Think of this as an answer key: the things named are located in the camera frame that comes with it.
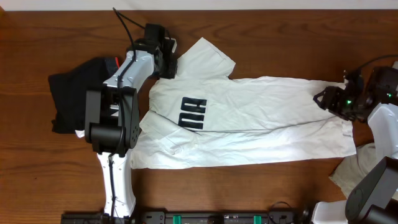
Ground black folded garment orange trim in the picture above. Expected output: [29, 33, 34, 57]
[48, 57, 119, 134]

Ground white folded cloth under pile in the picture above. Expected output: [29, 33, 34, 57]
[75, 130, 85, 138]

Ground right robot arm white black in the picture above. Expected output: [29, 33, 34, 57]
[309, 64, 397, 223]

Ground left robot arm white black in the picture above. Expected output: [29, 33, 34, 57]
[85, 24, 177, 223]

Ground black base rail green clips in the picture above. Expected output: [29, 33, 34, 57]
[60, 202, 313, 224]

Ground grey garment at right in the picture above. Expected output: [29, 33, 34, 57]
[329, 142, 378, 198]

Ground white Puma t-shirt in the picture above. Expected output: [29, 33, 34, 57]
[130, 39, 356, 169]

